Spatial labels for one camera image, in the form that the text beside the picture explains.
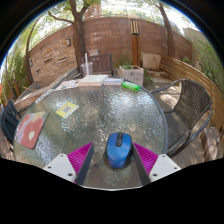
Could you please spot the red pink floral mouse pad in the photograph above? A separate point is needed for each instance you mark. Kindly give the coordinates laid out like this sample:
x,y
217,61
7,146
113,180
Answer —
x,y
30,130

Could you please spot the dark wooden slatted chair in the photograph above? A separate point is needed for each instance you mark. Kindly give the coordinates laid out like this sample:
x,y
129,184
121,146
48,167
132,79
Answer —
x,y
103,63

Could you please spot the black slatted armchair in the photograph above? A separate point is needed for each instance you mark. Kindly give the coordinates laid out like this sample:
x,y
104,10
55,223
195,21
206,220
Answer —
x,y
8,121

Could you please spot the thick white book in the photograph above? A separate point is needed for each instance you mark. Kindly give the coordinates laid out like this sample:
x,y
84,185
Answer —
x,y
92,80

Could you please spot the thin pale book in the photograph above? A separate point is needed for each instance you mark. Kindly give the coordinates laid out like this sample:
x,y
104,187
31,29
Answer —
x,y
114,81

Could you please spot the wall lamp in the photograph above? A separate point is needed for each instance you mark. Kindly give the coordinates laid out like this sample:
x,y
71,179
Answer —
x,y
68,41
31,62

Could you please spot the wooden lamp post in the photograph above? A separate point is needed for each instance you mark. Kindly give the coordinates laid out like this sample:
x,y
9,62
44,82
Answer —
x,y
134,43

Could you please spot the dark wicker armchair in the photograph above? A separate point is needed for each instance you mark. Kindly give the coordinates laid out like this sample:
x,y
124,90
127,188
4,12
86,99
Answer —
x,y
190,113

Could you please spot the stone raised bed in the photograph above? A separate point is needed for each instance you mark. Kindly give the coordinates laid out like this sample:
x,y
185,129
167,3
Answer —
x,y
36,91

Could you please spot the slender leaning tree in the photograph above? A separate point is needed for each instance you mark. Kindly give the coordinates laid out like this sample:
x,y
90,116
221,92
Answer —
x,y
168,33

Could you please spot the yellow square card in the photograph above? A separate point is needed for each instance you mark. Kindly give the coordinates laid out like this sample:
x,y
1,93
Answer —
x,y
67,109

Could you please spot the curved wooden slat fence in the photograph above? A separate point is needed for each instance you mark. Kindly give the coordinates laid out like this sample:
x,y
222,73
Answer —
x,y
186,71

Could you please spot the white lettered plate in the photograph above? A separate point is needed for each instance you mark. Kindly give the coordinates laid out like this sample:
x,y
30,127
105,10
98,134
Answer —
x,y
45,95

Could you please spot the clear plastic cup with straw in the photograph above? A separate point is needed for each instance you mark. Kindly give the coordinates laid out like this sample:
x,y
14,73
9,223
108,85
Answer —
x,y
86,68

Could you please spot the blue computer mouse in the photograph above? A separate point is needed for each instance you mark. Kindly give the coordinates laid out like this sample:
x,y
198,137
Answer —
x,y
119,151

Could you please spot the large tree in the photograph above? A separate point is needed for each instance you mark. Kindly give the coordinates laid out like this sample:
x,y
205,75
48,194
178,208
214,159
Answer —
x,y
78,40

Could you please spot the green bottle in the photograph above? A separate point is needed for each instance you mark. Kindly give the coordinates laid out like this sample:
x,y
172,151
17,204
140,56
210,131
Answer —
x,y
131,86

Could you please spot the white wall box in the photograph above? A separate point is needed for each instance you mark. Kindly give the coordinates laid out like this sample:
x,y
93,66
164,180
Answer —
x,y
93,52

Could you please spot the stone planter box with plants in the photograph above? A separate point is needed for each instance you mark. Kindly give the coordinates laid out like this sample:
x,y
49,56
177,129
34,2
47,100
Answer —
x,y
133,76

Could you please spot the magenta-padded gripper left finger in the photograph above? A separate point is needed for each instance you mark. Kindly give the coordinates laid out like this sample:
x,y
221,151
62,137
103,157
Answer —
x,y
80,156

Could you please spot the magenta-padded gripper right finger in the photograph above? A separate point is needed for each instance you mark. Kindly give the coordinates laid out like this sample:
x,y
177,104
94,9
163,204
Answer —
x,y
147,156

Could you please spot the leaning stone slab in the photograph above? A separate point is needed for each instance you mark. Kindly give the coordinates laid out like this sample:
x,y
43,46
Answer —
x,y
151,61

